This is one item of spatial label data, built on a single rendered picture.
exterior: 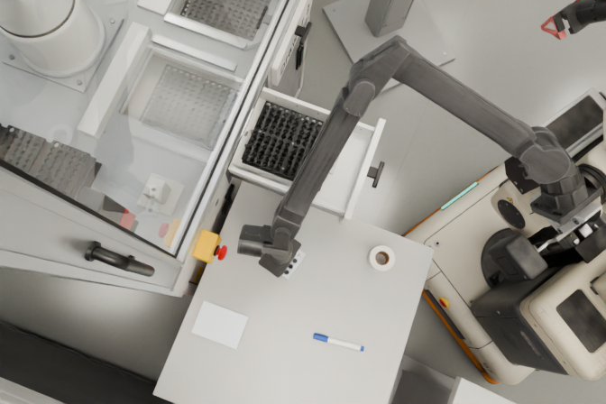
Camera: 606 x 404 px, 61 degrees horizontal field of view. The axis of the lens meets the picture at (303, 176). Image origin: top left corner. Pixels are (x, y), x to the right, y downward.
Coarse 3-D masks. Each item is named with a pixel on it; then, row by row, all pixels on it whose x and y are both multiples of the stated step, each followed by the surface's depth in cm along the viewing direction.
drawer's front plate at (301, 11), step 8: (304, 0) 145; (304, 8) 146; (296, 16) 144; (304, 16) 151; (296, 24) 143; (288, 32) 142; (288, 40) 142; (296, 40) 152; (280, 48) 141; (288, 48) 144; (280, 56) 140; (288, 56) 149; (272, 64) 140; (280, 64) 142; (272, 72) 142; (280, 72) 147; (272, 80) 147
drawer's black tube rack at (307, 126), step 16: (272, 112) 142; (256, 128) 138; (272, 128) 141; (288, 128) 141; (304, 128) 142; (320, 128) 138; (256, 144) 137; (272, 144) 140; (288, 144) 140; (304, 144) 140; (256, 160) 135; (272, 160) 136; (288, 160) 136; (304, 160) 136; (288, 176) 135
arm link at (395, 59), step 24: (384, 48) 95; (408, 48) 93; (360, 72) 94; (384, 72) 93; (408, 72) 94; (432, 72) 94; (432, 96) 96; (456, 96) 96; (480, 96) 97; (480, 120) 98; (504, 120) 97; (504, 144) 100; (528, 144) 97; (528, 168) 99; (552, 168) 98
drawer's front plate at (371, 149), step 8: (384, 120) 137; (376, 128) 136; (376, 136) 136; (368, 144) 144; (376, 144) 135; (368, 152) 134; (368, 160) 134; (360, 168) 141; (368, 168) 133; (360, 176) 133; (360, 184) 132; (352, 192) 136; (360, 192) 132; (352, 200) 131; (352, 208) 130; (344, 216) 130; (344, 224) 136
